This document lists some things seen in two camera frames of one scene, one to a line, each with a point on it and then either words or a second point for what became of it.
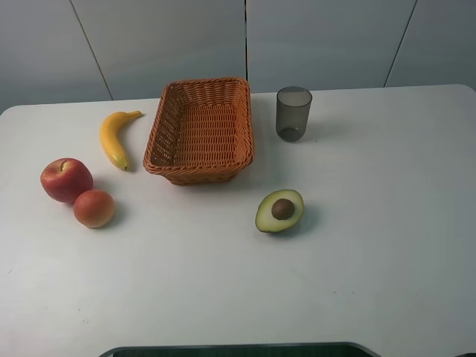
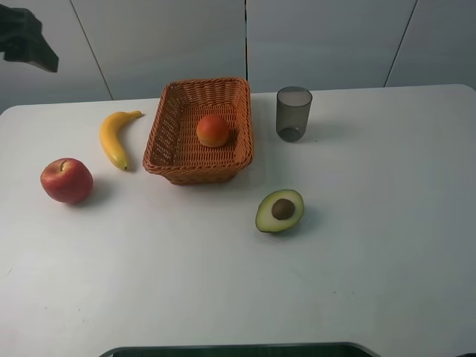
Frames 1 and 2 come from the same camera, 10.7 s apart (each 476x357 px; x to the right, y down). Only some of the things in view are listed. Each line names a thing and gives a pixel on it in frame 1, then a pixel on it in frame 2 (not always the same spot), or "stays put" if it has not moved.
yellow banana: [111, 137] stays put
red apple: [65, 178] stays put
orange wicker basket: [201, 134] stays put
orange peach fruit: [94, 209] -> [213, 131]
